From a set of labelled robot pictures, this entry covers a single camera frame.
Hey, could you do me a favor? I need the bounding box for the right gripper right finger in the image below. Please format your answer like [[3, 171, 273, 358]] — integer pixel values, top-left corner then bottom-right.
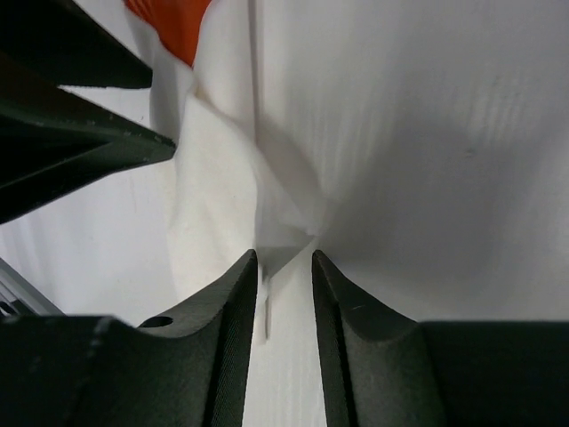
[[311, 251, 568, 426]]

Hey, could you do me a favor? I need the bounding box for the orange plastic spoon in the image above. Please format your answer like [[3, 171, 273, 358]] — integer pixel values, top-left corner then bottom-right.
[[124, 0, 211, 67]]

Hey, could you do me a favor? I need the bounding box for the aluminium mounting rail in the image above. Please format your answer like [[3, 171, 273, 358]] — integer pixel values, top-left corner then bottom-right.
[[0, 260, 63, 317]]

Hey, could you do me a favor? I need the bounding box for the white paper napkin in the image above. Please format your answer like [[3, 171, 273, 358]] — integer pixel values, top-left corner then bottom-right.
[[124, 1, 321, 342]]

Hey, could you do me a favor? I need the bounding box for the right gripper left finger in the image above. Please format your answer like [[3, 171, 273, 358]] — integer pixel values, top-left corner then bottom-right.
[[1, 251, 258, 426]]

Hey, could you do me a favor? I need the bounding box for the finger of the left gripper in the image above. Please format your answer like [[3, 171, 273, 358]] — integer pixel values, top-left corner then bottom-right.
[[1, 0, 153, 89], [1, 55, 176, 222]]

